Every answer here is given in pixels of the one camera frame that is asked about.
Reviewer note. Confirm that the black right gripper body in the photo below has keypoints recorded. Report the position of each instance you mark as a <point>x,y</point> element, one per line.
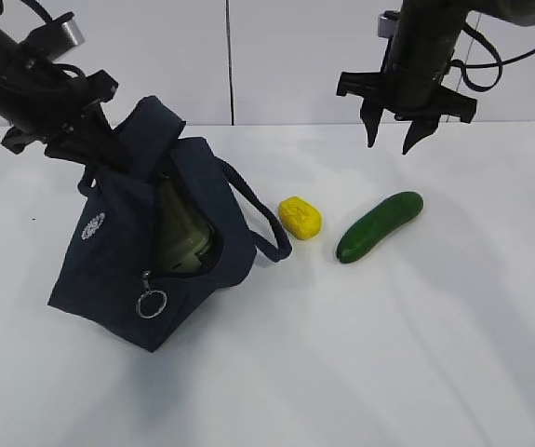
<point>409,82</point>

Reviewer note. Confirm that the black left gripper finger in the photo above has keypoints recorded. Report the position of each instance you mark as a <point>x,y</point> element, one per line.
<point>96,123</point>
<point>81,149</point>

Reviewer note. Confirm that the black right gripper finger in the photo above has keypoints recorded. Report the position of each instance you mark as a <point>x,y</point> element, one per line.
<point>371,114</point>
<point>419,129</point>

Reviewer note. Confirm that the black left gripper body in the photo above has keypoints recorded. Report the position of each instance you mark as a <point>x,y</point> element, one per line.
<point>44,114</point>

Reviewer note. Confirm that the green cucumber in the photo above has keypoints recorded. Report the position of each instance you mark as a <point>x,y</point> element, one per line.
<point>377,224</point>

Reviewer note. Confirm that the yellow lemon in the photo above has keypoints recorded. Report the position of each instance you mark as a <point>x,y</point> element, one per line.
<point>300,218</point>

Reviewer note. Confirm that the dark navy fabric lunch bag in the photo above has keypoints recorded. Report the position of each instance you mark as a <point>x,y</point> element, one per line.
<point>109,273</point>

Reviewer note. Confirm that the glass container with green lid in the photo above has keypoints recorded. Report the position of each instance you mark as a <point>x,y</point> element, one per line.
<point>184,236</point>

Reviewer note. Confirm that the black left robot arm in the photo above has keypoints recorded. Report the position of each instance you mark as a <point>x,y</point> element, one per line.
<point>22,67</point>

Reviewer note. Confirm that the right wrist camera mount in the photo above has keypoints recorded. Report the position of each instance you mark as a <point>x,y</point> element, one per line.
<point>387,22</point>

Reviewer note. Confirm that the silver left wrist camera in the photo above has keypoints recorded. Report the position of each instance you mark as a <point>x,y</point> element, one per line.
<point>55,39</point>

